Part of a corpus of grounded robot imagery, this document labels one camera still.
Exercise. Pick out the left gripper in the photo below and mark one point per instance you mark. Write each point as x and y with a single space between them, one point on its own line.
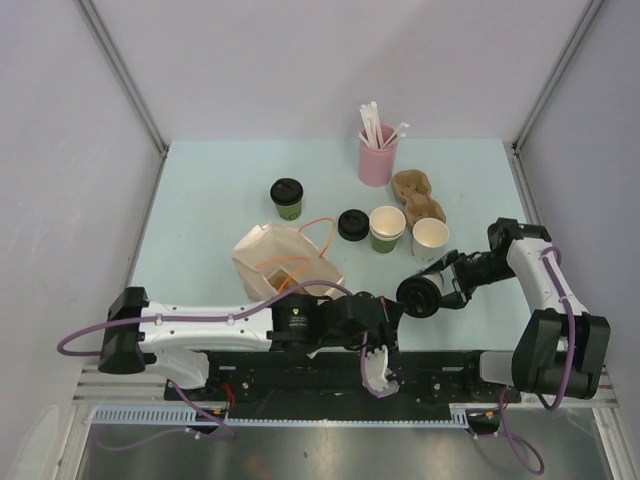
388 329

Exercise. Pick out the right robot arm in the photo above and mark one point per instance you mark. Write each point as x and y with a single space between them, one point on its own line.
563 347

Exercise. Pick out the black coffee cup lid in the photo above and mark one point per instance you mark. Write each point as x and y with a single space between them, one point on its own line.
286 192

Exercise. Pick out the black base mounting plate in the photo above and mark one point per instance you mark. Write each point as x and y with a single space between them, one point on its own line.
437 377

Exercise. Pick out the pink straw holder cup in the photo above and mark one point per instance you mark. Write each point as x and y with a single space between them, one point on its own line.
375 166

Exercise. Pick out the white cable duct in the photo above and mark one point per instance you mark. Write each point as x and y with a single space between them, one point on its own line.
411 416

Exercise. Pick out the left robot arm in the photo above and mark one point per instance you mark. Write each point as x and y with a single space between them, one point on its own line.
174 341

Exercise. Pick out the brown paper takeout bag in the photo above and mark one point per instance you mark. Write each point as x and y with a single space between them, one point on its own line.
273 258

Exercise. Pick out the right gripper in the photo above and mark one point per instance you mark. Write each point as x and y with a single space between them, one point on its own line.
464 289

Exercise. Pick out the brown cardboard cup carrier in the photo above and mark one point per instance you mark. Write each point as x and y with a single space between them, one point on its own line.
413 190

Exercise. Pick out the stack of black lids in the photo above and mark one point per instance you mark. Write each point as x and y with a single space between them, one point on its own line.
353 225

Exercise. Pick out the white wrapped straws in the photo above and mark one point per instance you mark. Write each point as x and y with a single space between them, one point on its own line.
373 136

